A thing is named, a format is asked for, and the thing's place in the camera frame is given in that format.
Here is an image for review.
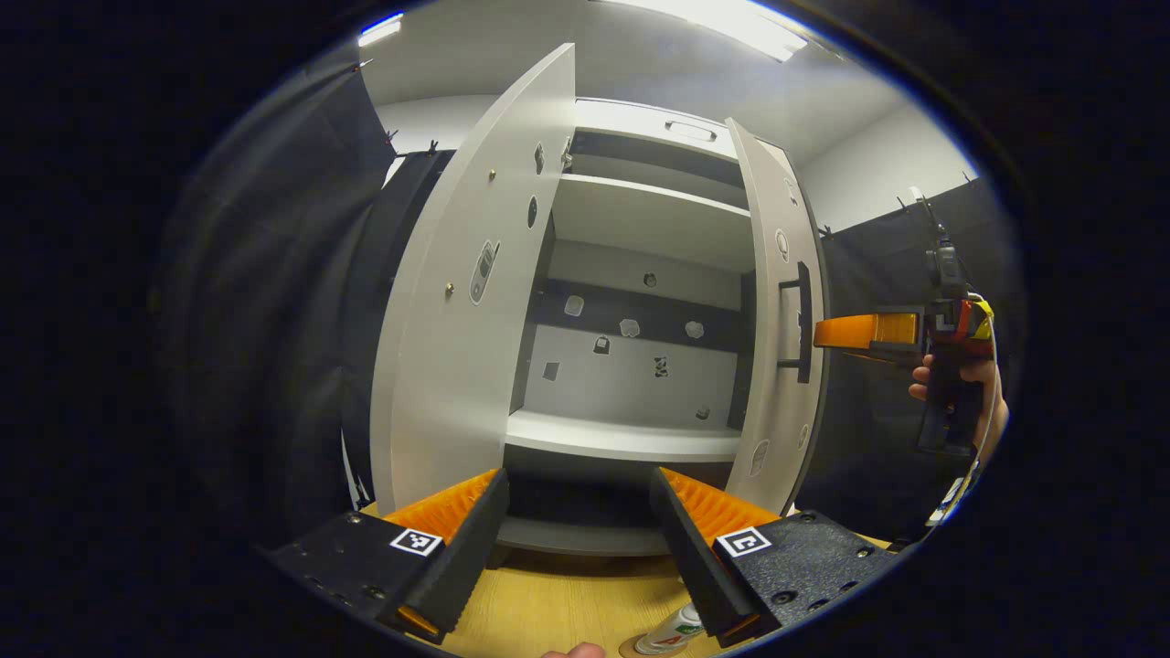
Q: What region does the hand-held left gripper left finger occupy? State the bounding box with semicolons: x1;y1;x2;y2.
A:
261;468;511;646

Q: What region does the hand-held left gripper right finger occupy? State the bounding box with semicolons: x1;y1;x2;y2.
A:
649;466;901;648

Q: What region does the white green label bottle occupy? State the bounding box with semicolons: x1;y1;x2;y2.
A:
633;603;707;656

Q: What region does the white cabinet door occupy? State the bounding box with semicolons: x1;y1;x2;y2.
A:
369;42;577;517
725;117;831;517

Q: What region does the white grey cabinet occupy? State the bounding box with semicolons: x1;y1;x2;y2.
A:
494;96;796;557

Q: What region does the white cabinet drawer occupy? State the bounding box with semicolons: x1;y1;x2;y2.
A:
571;96;796;164

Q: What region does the long ceiling light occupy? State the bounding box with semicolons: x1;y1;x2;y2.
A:
594;0;810;63

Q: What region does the small ceiling light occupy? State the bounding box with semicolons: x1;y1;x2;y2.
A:
358;13;404;47

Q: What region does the black right door handle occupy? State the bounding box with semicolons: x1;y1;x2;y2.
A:
778;261;814;385

